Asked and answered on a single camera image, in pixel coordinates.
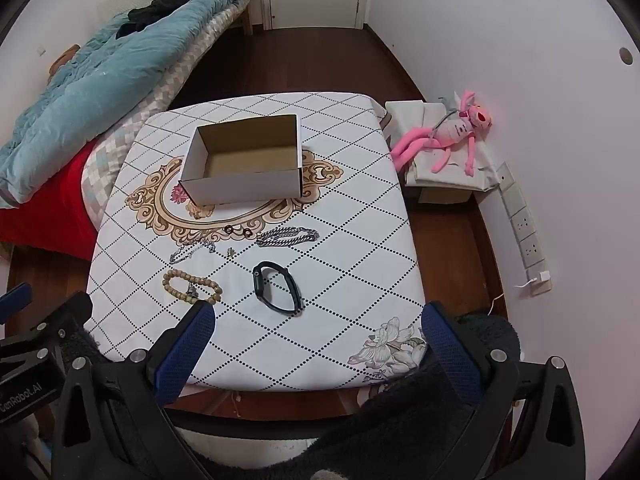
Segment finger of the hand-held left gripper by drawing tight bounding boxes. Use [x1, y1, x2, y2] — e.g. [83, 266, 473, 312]
[19, 291, 94, 348]
[0, 282, 32, 327]

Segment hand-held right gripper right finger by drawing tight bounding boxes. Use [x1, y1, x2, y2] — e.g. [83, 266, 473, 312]
[421, 301, 587, 480]

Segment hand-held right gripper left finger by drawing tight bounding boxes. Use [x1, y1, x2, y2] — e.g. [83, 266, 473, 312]
[51, 301, 217, 480]

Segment wooden bead bracelet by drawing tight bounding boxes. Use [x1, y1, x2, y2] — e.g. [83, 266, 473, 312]
[162, 268, 222, 306]

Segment black smart watch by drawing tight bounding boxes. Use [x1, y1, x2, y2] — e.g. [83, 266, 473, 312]
[252, 260, 305, 317]

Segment thin silver chain necklace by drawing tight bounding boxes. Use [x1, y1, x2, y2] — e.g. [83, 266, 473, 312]
[169, 239, 219, 265]

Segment thick silver chain bracelet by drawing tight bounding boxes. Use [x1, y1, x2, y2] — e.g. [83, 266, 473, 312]
[255, 227, 321, 249]

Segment cardboard box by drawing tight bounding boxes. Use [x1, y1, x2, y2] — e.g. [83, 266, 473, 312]
[179, 114, 304, 207]

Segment dark fuzzy clothing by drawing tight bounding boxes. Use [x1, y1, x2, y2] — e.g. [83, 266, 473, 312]
[187, 310, 523, 480]

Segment red blanket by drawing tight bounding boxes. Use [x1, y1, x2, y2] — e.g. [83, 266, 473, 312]
[0, 142, 102, 262]

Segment white diamond-pattern tablecloth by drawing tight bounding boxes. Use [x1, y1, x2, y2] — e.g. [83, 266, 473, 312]
[86, 91, 431, 392]

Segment pink plush toy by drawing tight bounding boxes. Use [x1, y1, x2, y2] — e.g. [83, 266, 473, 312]
[390, 89, 496, 177]

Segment grey clothes hanger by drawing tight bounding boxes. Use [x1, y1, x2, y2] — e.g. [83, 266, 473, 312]
[430, 95, 467, 137]

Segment light blue quilt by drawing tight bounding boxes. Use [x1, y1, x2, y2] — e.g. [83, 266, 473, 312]
[0, 0, 263, 209]

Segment black clothes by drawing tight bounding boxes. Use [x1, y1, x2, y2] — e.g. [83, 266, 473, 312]
[116, 0, 197, 39]

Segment white charger cable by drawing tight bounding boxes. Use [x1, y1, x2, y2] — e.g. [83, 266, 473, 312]
[487, 280, 536, 317]

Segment white wall socket strip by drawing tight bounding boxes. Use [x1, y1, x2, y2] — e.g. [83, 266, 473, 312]
[497, 161, 554, 296]

